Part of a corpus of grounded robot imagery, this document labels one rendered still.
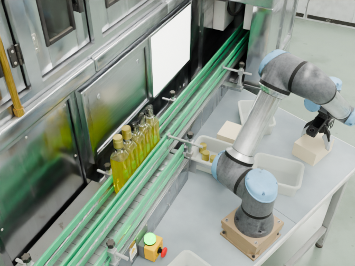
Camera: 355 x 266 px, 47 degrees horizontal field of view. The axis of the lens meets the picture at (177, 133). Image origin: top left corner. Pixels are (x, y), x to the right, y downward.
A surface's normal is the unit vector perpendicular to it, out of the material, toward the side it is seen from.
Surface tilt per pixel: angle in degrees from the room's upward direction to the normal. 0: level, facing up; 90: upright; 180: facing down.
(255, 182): 7
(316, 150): 0
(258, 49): 90
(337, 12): 90
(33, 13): 90
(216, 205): 0
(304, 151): 90
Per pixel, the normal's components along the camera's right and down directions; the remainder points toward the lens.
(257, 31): -0.44, 0.58
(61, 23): 0.90, 0.29
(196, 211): 0.00, -0.76
